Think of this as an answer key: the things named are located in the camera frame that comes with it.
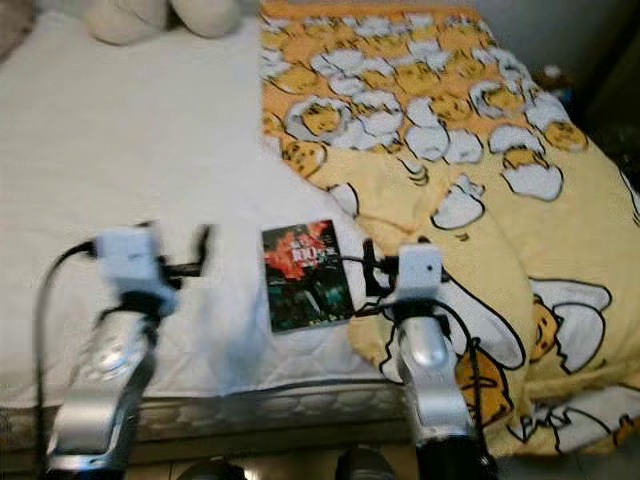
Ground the dark red-green cover book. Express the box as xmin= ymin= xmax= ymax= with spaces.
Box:
xmin=262 ymin=218 xmax=355 ymax=334

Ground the yellow egg cartoon print blanket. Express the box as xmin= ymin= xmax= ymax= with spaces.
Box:
xmin=258 ymin=5 xmax=640 ymax=457

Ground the white quilted mattress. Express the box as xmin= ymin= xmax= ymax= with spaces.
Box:
xmin=0 ymin=12 xmax=401 ymax=443

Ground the dark right robot foot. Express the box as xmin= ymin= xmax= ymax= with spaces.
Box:
xmin=335 ymin=447 xmax=407 ymax=480

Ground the dark robot foot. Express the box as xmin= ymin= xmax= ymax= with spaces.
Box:
xmin=335 ymin=447 xmax=407 ymax=480
xmin=175 ymin=458 xmax=247 ymax=480

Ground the dark left robot foot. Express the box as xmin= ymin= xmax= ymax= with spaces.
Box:
xmin=175 ymin=458 xmax=247 ymax=480

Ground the cream plush toy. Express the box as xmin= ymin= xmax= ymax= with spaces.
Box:
xmin=82 ymin=0 xmax=244 ymax=47

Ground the blue bottle with pale cap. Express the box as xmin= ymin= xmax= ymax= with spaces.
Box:
xmin=540 ymin=65 xmax=572 ymax=97

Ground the dark cabinet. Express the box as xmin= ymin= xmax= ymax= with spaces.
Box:
xmin=570 ymin=0 xmax=640 ymax=173

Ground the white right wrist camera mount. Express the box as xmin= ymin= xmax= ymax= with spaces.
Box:
xmin=398 ymin=243 xmax=447 ymax=307

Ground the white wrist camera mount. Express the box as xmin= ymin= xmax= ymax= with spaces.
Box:
xmin=95 ymin=225 xmax=177 ymax=303
xmin=398 ymin=243 xmax=447 ymax=307

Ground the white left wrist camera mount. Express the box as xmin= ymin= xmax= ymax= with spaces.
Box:
xmin=95 ymin=225 xmax=177 ymax=303

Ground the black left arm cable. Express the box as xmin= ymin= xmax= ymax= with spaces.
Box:
xmin=33 ymin=240 xmax=99 ymax=466

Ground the grey-beige bed frame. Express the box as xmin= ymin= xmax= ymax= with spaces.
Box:
xmin=0 ymin=432 xmax=411 ymax=473

